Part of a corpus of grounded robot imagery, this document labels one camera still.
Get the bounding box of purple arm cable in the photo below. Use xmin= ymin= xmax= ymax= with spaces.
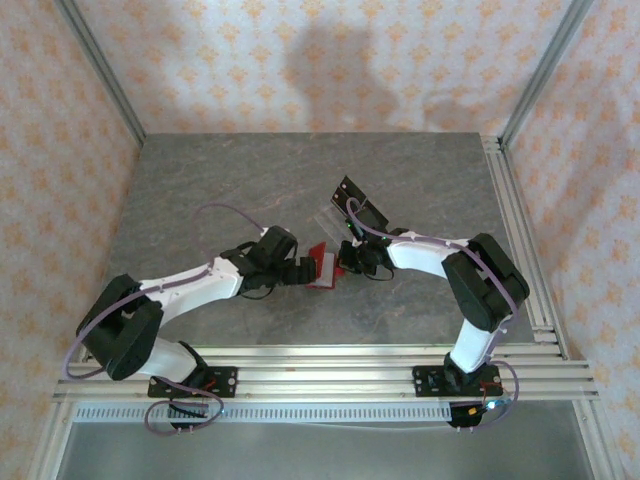
xmin=66 ymin=202 xmax=270 ymax=437
xmin=345 ymin=197 xmax=519 ymax=434

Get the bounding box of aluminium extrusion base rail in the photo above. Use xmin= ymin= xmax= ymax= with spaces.
xmin=52 ymin=343 xmax=600 ymax=402

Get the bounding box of grey metal lower panel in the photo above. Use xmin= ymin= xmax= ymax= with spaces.
xmin=54 ymin=421 xmax=599 ymax=480

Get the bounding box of aluminium lower frame strut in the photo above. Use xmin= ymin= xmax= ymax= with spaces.
xmin=572 ymin=399 xmax=626 ymax=480
xmin=29 ymin=399 xmax=76 ymax=480

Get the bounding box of patterned fabric backdrop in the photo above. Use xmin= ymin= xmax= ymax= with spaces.
xmin=0 ymin=0 xmax=640 ymax=480

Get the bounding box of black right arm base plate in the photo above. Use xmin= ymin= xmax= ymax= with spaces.
xmin=412 ymin=364 xmax=501 ymax=399

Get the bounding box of white slotted cable duct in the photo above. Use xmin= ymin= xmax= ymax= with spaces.
xmin=74 ymin=403 xmax=454 ymax=424

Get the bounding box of red card holder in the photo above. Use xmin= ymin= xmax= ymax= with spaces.
xmin=304 ymin=241 xmax=347 ymax=292

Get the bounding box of aluminium frame post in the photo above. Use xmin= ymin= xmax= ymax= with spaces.
xmin=499 ymin=0 xmax=596 ymax=147
xmin=54 ymin=0 xmax=148 ymax=147

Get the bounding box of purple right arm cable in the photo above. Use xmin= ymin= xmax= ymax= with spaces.
xmin=345 ymin=197 xmax=519 ymax=434

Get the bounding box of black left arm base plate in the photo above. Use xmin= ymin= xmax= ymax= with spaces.
xmin=148 ymin=366 xmax=239 ymax=399

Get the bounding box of aluminium extrusion side rail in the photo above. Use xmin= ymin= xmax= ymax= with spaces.
xmin=481 ymin=134 xmax=570 ymax=362

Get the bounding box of black and clear card stand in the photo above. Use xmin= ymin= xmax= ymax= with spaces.
xmin=315 ymin=174 xmax=371 ymax=242

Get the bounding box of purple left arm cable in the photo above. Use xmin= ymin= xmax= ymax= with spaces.
xmin=66 ymin=202 xmax=270 ymax=437

